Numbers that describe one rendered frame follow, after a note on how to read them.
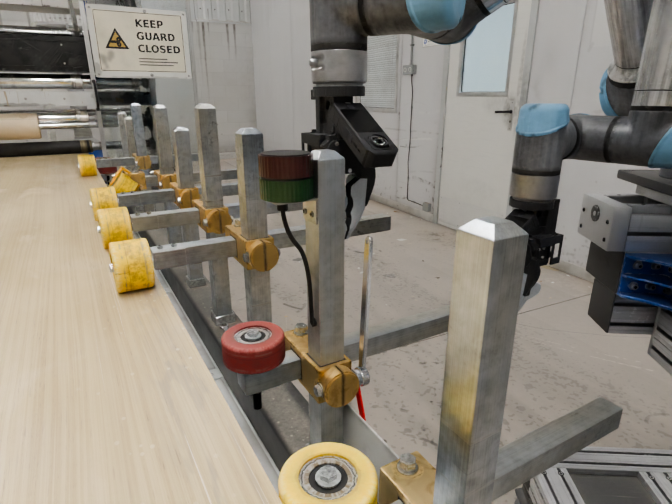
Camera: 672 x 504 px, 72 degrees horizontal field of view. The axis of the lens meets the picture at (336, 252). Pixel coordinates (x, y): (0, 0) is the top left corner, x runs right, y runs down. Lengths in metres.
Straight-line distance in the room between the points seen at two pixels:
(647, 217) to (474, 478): 0.74
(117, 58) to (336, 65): 2.19
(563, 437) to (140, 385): 0.48
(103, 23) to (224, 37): 6.81
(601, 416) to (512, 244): 0.39
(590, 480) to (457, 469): 1.14
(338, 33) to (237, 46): 8.92
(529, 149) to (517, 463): 0.47
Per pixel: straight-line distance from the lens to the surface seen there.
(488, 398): 0.39
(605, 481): 1.57
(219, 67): 9.42
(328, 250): 0.54
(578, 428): 0.65
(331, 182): 0.53
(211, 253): 0.81
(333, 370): 0.60
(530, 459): 0.59
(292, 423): 0.79
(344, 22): 0.63
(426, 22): 0.60
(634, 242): 1.07
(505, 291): 0.35
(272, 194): 0.50
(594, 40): 3.53
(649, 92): 0.85
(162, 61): 2.79
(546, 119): 0.81
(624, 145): 0.86
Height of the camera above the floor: 1.20
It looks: 19 degrees down
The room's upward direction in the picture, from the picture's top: straight up
